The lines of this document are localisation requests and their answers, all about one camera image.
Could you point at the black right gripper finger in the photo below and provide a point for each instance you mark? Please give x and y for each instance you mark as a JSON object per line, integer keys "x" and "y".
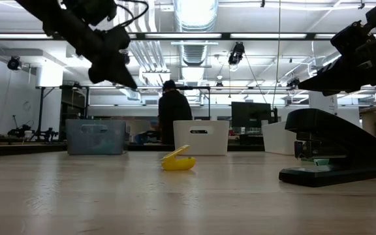
{"x": 331, "y": 85}
{"x": 344, "y": 70}

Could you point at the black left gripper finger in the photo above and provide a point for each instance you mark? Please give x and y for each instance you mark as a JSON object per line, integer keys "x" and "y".
{"x": 116, "y": 78}
{"x": 126, "y": 75}

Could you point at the black stapler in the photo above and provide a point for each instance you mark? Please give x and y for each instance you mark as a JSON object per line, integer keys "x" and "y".
{"x": 331, "y": 130}

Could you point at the yellow staple remover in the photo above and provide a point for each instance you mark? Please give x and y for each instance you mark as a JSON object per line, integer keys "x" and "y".
{"x": 178, "y": 164}

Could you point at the black background robot arm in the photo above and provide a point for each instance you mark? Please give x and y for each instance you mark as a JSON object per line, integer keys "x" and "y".
{"x": 21, "y": 132}

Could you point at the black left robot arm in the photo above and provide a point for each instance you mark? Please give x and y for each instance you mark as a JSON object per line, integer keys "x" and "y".
{"x": 60, "y": 23}

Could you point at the person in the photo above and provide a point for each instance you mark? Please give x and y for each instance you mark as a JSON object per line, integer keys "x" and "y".
{"x": 175, "y": 111}

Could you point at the grey translucent plastic bin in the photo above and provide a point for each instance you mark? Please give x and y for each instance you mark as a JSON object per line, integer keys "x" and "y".
{"x": 93, "y": 140}

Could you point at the white plastic bin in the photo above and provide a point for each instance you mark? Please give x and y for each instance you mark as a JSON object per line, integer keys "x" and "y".
{"x": 276, "y": 140}
{"x": 201, "y": 143}

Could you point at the black computer monitor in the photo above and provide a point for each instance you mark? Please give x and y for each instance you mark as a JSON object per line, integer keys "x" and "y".
{"x": 250, "y": 114}

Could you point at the black overhead beam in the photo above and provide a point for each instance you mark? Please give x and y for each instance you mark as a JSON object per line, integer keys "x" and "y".
{"x": 225, "y": 36}

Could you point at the silver ceiling duct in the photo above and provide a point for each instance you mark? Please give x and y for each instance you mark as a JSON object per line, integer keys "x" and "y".
{"x": 194, "y": 19}

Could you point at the black hanging camera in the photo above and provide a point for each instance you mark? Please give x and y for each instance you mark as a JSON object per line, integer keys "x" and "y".
{"x": 13, "y": 63}
{"x": 237, "y": 53}

